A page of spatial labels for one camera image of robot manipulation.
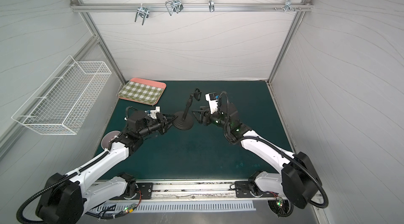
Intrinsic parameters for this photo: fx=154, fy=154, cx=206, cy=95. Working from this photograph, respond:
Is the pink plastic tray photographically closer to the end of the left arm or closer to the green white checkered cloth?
the green white checkered cloth

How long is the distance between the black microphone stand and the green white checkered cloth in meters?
0.40

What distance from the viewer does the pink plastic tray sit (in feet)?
3.66

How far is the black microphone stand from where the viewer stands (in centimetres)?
70

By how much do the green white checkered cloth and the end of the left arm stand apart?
41 centimetres

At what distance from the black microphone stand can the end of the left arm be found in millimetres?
38

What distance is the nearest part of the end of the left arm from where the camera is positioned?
685 millimetres

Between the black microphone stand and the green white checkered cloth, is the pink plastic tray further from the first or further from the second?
the black microphone stand

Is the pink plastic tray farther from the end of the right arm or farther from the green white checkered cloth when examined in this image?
the end of the right arm

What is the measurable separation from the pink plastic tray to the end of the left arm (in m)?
0.40

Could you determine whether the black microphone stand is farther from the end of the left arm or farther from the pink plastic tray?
the pink plastic tray

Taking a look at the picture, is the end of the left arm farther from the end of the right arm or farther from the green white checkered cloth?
the green white checkered cloth

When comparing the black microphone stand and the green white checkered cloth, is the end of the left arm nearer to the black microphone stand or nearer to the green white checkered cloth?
the black microphone stand

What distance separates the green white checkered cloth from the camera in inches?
43.8

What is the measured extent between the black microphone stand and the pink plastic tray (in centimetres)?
40
